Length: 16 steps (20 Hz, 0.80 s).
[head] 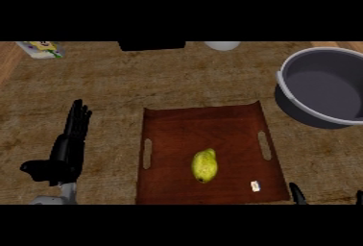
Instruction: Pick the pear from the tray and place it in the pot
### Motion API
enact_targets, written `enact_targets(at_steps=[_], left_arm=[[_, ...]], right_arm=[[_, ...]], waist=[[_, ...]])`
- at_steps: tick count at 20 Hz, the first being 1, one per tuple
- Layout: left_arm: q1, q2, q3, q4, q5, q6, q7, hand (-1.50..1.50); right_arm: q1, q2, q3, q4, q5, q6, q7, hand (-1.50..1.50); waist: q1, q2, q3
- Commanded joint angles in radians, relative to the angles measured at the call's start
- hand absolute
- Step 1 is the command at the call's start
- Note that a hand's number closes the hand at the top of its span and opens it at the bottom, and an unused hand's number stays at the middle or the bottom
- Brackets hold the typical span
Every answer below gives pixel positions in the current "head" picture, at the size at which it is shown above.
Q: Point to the brown wooden tray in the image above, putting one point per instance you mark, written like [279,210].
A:
[208,153]

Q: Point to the colourful printed packet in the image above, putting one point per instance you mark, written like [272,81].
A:
[43,48]

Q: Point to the white round object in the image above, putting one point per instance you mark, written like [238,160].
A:
[222,45]

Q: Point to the yellow-green pear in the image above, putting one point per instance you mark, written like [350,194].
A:
[204,165]

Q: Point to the black box appliance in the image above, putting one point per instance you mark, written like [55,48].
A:
[151,45]

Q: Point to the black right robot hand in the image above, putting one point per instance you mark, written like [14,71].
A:
[297,195]

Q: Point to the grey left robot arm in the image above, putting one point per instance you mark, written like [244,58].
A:
[65,195]

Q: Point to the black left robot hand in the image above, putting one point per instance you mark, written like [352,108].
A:
[67,153]

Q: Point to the grey pot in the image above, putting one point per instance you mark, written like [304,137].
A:
[325,89]

